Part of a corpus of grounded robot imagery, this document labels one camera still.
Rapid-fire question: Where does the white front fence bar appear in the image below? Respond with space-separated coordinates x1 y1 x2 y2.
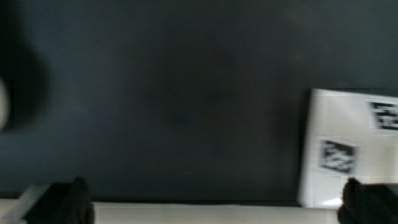
0 184 357 224

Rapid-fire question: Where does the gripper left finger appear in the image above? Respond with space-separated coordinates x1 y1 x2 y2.
23 177 96 224

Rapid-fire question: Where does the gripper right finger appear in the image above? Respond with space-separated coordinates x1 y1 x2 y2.
338 178 398 224

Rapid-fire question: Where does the white lamp bulb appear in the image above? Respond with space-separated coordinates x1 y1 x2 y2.
0 78 9 130

